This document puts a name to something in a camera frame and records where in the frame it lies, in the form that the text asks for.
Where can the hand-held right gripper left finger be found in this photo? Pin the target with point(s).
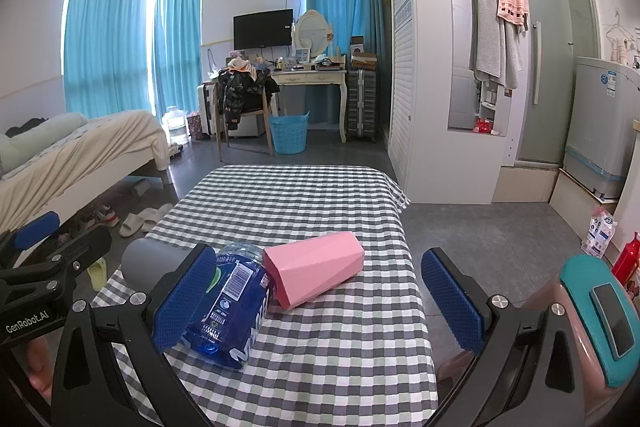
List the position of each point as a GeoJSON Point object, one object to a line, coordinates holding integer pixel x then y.
{"type": "Point", "coordinates": [184, 299]}

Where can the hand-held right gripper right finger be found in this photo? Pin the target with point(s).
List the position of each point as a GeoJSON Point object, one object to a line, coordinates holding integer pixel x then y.
{"type": "Point", "coordinates": [452, 307]}

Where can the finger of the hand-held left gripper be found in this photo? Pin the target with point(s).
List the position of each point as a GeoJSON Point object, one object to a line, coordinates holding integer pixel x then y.
{"type": "Point", "coordinates": [37, 228]}
{"type": "Point", "coordinates": [85, 252]}

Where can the pink faceted cup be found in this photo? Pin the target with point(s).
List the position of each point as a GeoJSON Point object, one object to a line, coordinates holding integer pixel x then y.
{"type": "Point", "coordinates": [315, 269]}

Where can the grey cup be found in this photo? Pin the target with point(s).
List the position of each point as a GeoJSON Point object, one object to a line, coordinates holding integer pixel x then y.
{"type": "Point", "coordinates": [150, 262]}

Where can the person's left hand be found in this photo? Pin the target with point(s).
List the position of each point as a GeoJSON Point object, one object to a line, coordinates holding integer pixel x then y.
{"type": "Point", "coordinates": [40, 372]}

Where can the yellow green slipper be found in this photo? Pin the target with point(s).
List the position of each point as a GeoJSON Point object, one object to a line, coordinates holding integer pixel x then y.
{"type": "Point", "coordinates": [97, 274]}

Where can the white sneaker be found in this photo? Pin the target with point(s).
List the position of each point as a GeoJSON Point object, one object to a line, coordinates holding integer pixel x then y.
{"type": "Point", "coordinates": [107, 217]}

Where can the white slipper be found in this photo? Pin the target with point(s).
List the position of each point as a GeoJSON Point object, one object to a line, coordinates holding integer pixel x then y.
{"type": "Point", "coordinates": [132, 224]}
{"type": "Point", "coordinates": [157, 217]}

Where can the blue plastic bottle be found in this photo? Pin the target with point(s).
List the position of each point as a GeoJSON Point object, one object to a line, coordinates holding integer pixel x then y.
{"type": "Point", "coordinates": [240, 307]}

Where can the bed with beige blanket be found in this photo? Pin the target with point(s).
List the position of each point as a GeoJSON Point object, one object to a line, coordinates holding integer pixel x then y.
{"type": "Point", "coordinates": [75, 157]}

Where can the grey slipper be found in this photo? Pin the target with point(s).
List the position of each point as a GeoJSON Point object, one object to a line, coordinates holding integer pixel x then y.
{"type": "Point", "coordinates": [139, 187]}

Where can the pale green pillow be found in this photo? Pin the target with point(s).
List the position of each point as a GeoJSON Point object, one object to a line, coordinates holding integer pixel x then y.
{"type": "Point", "coordinates": [45, 129]}

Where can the pink bin with teal lid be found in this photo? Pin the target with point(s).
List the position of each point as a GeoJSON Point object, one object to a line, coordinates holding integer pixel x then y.
{"type": "Point", "coordinates": [580, 292]}

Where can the checkered tablecloth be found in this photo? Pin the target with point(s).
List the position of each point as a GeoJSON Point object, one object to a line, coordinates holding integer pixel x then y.
{"type": "Point", "coordinates": [325, 357]}

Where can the clear water jug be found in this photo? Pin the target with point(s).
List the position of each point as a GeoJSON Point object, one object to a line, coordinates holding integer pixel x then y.
{"type": "Point", "coordinates": [177, 127]}

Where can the white refill bag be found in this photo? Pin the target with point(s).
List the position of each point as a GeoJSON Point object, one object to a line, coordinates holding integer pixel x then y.
{"type": "Point", "coordinates": [600, 232]}

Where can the pink patterned bag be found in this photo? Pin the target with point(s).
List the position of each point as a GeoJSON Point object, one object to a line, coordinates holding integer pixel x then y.
{"type": "Point", "coordinates": [195, 126]}

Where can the red bottle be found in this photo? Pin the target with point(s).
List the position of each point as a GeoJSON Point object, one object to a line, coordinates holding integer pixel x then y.
{"type": "Point", "coordinates": [627, 259]}

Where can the white suitcase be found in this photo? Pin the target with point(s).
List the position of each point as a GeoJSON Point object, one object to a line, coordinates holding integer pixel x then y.
{"type": "Point", "coordinates": [205, 107]}

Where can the wide blue window curtain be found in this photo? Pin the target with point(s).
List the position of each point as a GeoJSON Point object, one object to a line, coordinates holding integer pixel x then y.
{"type": "Point", "coordinates": [105, 52]}

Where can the blue laundry basket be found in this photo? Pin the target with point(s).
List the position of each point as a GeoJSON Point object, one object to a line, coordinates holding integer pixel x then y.
{"type": "Point", "coordinates": [289, 134]}

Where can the wooden chair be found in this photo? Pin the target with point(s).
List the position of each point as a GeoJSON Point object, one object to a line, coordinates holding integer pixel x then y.
{"type": "Point", "coordinates": [264, 117]}

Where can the dark jacket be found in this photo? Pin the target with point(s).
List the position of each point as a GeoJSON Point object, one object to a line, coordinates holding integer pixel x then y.
{"type": "Point", "coordinates": [240, 94]}

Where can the silver suitcase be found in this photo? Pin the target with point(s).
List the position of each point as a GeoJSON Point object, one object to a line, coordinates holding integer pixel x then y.
{"type": "Point", "coordinates": [361, 107]}

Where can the narrow blue window curtain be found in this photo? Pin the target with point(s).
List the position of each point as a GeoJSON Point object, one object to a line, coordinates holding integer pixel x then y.
{"type": "Point", "coordinates": [177, 42]}

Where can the white washing machine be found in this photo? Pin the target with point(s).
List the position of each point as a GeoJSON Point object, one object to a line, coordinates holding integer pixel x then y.
{"type": "Point", "coordinates": [597, 122]}

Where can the wardrobe mirror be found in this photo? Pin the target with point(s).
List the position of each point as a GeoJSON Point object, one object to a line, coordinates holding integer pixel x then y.
{"type": "Point", "coordinates": [460, 57]}

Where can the white wardrobe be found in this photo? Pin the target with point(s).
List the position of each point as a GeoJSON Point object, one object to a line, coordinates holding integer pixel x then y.
{"type": "Point", "coordinates": [425, 57]}

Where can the cream dressing table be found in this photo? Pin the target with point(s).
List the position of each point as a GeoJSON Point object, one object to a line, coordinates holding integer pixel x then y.
{"type": "Point", "coordinates": [310, 78]}

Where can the cardboard box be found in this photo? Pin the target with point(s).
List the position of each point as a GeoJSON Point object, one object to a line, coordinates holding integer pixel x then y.
{"type": "Point", "coordinates": [364, 60]}

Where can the frosted glass sliding door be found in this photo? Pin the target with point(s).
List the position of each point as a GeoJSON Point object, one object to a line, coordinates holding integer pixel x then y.
{"type": "Point", "coordinates": [550, 57]}

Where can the grey hanging towel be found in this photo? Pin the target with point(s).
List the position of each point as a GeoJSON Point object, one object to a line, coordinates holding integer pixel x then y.
{"type": "Point", "coordinates": [487, 37]}

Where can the black television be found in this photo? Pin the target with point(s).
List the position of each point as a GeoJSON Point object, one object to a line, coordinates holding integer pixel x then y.
{"type": "Point", "coordinates": [262, 29]}

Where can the oval vanity mirror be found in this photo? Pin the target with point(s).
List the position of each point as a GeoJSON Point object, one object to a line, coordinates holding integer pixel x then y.
{"type": "Point", "coordinates": [312, 27]}

